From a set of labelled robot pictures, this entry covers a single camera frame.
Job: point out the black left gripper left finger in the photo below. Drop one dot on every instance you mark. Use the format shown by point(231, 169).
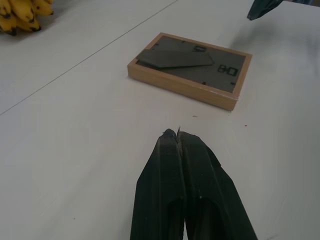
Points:
point(157, 190)

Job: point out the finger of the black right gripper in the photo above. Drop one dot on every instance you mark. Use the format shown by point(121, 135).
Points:
point(260, 8)

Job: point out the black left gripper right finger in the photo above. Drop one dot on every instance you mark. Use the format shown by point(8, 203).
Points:
point(212, 200)

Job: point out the bunch of yellow bananas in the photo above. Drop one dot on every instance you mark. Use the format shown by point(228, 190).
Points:
point(20, 15)

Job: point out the wooden tray with grey inlay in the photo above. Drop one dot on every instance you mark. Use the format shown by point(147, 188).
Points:
point(200, 82)

